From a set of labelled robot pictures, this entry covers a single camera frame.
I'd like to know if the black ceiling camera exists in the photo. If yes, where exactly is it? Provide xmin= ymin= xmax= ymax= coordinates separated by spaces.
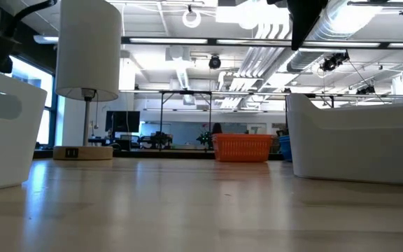
xmin=208 ymin=54 xmax=222 ymax=71

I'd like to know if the orange plastic basket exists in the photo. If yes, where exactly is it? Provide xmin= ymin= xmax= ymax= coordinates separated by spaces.
xmin=211 ymin=133 xmax=274 ymax=163

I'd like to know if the long ceiling light bar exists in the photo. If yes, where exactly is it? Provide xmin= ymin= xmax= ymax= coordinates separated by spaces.
xmin=120 ymin=36 xmax=403 ymax=50

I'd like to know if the green potted plant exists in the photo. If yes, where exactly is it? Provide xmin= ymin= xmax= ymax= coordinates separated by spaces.
xmin=196 ymin=129 xmax=213 ymax=149

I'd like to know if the silver ventilation duct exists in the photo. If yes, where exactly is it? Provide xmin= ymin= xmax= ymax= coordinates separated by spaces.
xmin=287 ymin=0 xmax=388 ymax=73

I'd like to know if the black ceiling spotlight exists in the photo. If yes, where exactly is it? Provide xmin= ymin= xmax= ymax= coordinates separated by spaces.
xmin=319 ymin=51 xmax=351 ymax=73

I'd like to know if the black monitor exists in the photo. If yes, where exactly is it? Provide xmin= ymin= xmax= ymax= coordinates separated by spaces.
xmin=105 ymin=111 xmax=141 ymax=134

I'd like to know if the black aluminium table frame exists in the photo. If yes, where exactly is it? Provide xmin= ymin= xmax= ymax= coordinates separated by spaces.
xmin=33 ymin=149 xmax=293 ymax=161

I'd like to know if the white cylindrical bin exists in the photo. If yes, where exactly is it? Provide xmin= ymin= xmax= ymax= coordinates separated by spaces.
xmin=52 ymin=0 xmax=122 ymax=161

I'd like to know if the white hanging ring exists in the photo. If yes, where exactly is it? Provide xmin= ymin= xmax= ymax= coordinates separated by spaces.
xmin=181 ymin=7 xmax=203 ymax=29

